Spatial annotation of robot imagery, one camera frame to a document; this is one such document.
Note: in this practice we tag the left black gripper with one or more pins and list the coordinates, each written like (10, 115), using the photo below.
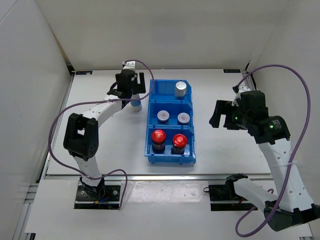
(140, 87)

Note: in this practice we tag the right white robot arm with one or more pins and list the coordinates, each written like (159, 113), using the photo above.
(292, 205)

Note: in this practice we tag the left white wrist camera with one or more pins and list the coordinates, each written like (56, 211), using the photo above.
(129, 65)

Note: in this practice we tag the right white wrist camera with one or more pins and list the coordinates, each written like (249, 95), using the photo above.
(240, 91)

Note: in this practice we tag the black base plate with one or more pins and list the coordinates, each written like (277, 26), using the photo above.
(221, 200)
(110, 199)

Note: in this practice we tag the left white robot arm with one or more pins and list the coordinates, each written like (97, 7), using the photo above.
(81, 138)

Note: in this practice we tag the small white-lid jar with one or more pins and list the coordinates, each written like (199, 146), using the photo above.
(163, 117)
(183, 118)

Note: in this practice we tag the front aluminium rail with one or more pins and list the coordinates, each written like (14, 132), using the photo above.
(166, 177)

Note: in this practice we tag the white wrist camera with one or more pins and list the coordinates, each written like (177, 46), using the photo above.
(129, 65)
(240, 91)

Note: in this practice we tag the tall silver-capped bottle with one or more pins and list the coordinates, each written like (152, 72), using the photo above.
(180, 89)
(135, 103)

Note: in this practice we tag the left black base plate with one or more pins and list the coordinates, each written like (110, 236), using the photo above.
(110, 199)

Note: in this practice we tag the left aluminium rail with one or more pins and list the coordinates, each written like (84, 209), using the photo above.
(54, 128)

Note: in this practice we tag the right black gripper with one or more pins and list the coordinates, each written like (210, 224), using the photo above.
(221, 108)

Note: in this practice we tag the blue three-compartment plastic bin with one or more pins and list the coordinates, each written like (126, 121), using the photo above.
(162, 97)

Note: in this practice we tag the red-lid sauce jar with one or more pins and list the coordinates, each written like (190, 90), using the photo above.
(158, 138)
(179, 142)

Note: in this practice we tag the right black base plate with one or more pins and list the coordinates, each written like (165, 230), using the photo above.
(221, 200)

